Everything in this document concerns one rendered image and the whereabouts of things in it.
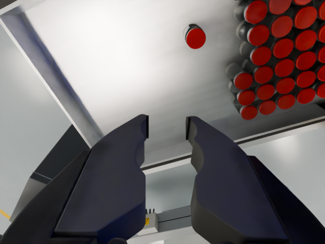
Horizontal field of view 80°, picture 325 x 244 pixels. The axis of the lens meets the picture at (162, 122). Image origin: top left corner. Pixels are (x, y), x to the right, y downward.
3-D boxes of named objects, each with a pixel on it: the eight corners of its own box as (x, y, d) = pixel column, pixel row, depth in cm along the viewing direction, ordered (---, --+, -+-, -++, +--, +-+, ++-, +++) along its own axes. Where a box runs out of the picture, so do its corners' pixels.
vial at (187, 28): (197, 20, 24) (203, 23, 20) (202, 38, 25) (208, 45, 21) (180, 27, 24) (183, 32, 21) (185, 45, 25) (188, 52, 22)
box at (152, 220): (155, 211, 113) (155, 227, 105) (158, 216, 115) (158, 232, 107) (136, 216, 115) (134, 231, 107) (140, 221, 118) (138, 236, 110)
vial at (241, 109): (244, 89, 28) (257, 103, 24) (247, 102, 29) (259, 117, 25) (229, 94, 29) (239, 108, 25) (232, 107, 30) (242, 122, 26)
